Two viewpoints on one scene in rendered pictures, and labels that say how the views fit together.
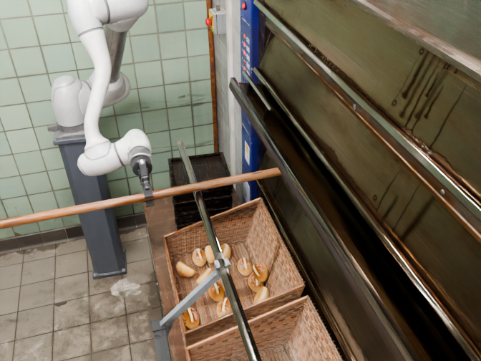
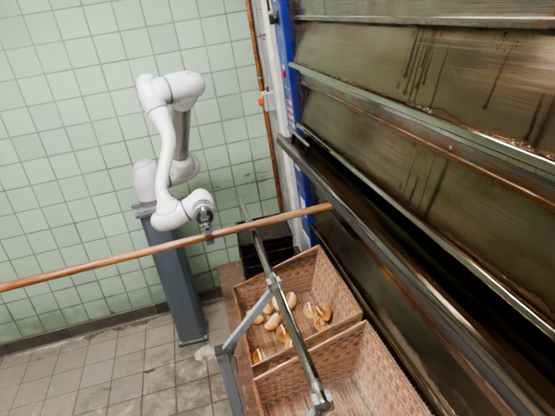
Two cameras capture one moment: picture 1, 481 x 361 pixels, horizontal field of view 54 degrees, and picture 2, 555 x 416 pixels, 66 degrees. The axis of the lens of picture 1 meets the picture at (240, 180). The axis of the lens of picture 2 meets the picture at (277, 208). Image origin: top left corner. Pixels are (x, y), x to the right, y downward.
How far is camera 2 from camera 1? 30 cm
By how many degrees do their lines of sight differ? 12
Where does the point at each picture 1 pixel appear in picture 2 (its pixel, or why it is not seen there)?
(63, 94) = (141, 173)
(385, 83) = (389, 74)
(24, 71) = (112, 163)
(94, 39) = (160, 114)
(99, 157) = (168, 212)
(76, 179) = not seen: hidden behind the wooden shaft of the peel
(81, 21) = (148, 101)
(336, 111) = (362, 128)
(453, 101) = (442, 59)
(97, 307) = (182, 371)
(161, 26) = (224, 115)
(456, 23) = not seen: outside the picture
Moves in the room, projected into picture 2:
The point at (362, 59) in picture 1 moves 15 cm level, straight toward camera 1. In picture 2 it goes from (370, 64) to (363, 76)
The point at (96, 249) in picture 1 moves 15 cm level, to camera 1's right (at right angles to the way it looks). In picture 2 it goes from (179, 317) to (201, 314)
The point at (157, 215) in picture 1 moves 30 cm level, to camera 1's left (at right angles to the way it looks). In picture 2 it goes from (230, 276) to (179, 281)
